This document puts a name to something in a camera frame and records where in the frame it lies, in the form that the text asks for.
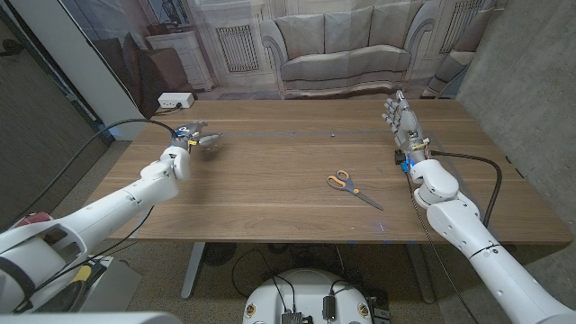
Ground grey table leg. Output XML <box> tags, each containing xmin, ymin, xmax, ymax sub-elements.
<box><xmin>180</xmin><ymin>242</ymin><xmax>206</xmax><ymax>301</ymax></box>
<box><xmin>407</xmin><ymin>244</ymin><xmax>437</xmax><ymax>304</ymax></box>

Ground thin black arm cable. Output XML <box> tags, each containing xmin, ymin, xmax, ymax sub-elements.
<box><xmin>13</xmin><ymin>205</ymin><xmax>157</xmax><ymax>312</ymax></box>
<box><xmin>404</xmin><ymin>173</ymin><xmax>481</xmax><ymax>324</ymax></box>

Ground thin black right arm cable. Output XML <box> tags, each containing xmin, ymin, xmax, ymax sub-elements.
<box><xmin>404</xmin><ymin>173</ymin><xmax>481</xmax><ymax>324</ymax></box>

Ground white power strip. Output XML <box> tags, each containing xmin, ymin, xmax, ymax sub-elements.
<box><xmin>157</xmin><ymin>92</ymin><xmax>195</xmax><ymax>110</ymax></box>

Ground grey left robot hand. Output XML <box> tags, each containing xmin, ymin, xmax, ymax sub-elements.
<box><xmin>170</xmin><ymin>120</ymin><xmax>224</xmax><ymax>154</ymax></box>

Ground orange grey handled scissors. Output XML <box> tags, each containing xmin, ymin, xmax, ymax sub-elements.
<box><xmin>327</xmin><ymin>169</ymin><xmax>385</xmax><ymax>212</ymax></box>

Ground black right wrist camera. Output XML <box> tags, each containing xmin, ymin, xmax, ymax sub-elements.
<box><xmin>393</xmin><ymin>148</ymin><xmax>411</xmax><ymax>175</ymax></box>

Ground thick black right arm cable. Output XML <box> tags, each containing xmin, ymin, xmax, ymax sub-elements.
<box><xmin>429</xmin><ymin>149</ymin><xmax>504</xmax><ymax>230</ymax></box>

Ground white robot torso base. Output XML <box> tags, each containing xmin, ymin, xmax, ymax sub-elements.
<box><xmin>242</xmin><ymin>268</ymin><xmax>374</xmax><ymax>324</ymax></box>

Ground black plug with cable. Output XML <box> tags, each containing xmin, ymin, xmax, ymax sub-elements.
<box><xmin>154</xmin><ymin>102</ymin><xmax>184</xmax><ymax>116</ymax></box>

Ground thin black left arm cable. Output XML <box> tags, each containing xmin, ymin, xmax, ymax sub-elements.
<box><xmin>13</xmin><ymin>205</ymin><xmax>157</xmax><ymax>312</ymax></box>

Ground printed living room backdrop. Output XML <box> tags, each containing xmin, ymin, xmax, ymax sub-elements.
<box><xmin>60</xmin><ymin>0</ymin><xmax>509</xmax><ymax>121</ymax></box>

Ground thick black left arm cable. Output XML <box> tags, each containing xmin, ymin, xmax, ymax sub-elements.
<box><xmin>13</xmin><ymin>118</ymin><xmax>181</xmax><ymax>221</ymax></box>

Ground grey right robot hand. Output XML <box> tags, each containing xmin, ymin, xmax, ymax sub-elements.
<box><xmin>381</xmin><ymin>89</ymin><xmax>432</xmax><ymax>166</ymax></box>

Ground clear bin with red contents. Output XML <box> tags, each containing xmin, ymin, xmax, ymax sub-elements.
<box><xmin>16</xmin><ymin>211</ymin><xmax>54</xmax><ymax>227</ymax></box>

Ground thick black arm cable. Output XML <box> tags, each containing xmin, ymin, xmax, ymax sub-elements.
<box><xmin>429</xmin><ymin>149</ymin><xmax>504</xmax><ymax>230</ymax></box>
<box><xmin>13</xmin><ymin>118</ymin><xmax>181</xmax><ymax>221</ymax></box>

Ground yellow and black tool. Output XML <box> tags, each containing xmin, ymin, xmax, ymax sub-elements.
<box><xmin>42</xmin><ymin>264</ymin><xmax>107</xmax><ymax>314</ymax></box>

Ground white flat floor board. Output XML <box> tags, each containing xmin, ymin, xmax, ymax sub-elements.
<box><xmin>78</xmin><ymin>255</ymin><xmax>143</xmax><ymax>312</ymax></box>

